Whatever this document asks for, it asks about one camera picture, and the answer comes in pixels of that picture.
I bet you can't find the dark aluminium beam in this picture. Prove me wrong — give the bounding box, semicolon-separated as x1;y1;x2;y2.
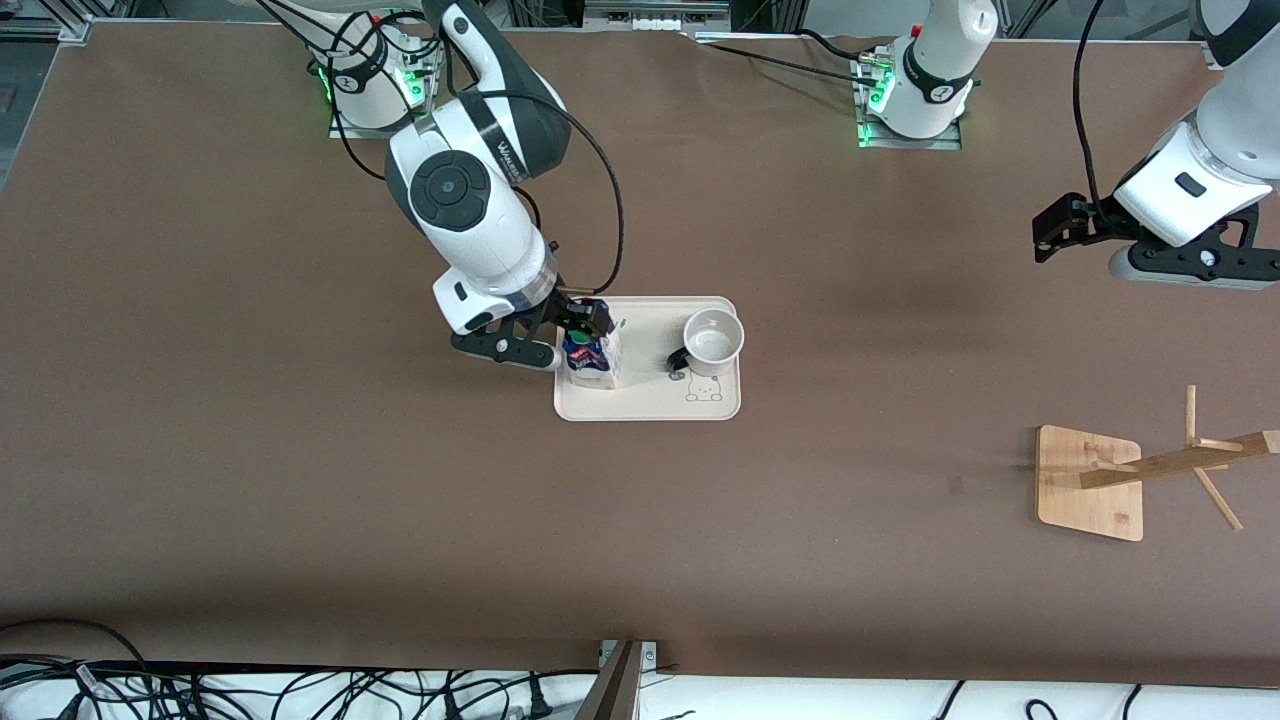
572;640;659;720

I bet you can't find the beige rabbit print tray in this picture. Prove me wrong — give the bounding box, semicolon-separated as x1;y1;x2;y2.
553;295;743;423

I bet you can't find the white smiley cup black handle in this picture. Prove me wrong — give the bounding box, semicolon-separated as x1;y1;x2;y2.
666;308;746;379

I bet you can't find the blue white milk carton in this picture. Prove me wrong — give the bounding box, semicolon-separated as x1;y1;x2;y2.
561;300;622;391

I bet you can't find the wooden cup rack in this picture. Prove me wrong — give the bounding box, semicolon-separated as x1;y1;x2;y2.
1035;385;1280;543

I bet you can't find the grey power strip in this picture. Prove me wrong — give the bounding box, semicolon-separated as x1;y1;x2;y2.
583;0;731;31

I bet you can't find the long black arm cable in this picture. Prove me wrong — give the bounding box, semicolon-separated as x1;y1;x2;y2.
325;10;626;299
1072;0;1113;226

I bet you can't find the aluminium arm base plate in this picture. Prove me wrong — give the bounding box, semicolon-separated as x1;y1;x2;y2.
850;55;963;151
328;40;441;141

